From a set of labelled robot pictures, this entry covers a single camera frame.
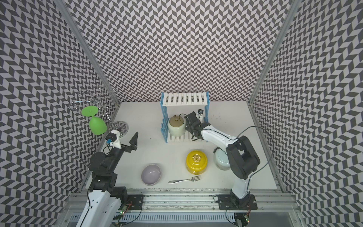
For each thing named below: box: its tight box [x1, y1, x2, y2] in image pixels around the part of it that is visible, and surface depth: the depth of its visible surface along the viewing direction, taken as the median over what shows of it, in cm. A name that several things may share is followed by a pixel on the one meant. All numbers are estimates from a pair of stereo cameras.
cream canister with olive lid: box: [167, 114, 186, 137], surface depth 95 cm
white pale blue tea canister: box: [213, 147, 231, 171], surface depth 81 cm
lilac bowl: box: [140, 163, 162, 186], surface depth 81 cm
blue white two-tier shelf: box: [160, 91, 211, 144], surface depth 86 cm
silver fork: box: [167, 174, 202, 185], surface depth 80 cm
